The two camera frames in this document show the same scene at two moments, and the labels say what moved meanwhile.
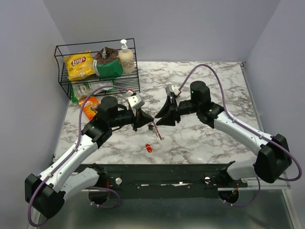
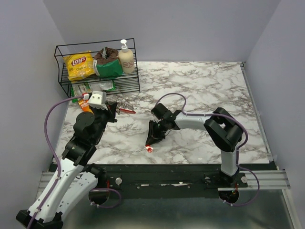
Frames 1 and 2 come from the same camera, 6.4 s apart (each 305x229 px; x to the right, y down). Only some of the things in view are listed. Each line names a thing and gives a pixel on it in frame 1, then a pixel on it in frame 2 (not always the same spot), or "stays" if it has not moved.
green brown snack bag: x=106 y=63 stays
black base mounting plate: x=185 y=181 stays
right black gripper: x=169 y=119 -> x=153 y=137
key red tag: x=148 y=147 stays
